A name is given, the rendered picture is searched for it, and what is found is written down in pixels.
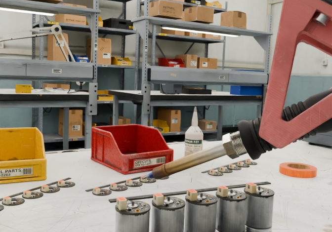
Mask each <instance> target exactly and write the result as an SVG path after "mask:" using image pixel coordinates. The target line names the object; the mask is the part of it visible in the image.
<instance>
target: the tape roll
mask: <svg viewBox="0 0 332 232"><path fill-rule="evenodd" d="M279 172H280V173H281V174H284V175H287V176H291V177H297V178H314V177H316V176H317V168H316V167H315V166H312V165H309V164H304V163H296V162H284V163H280V165H279Z"/></svg>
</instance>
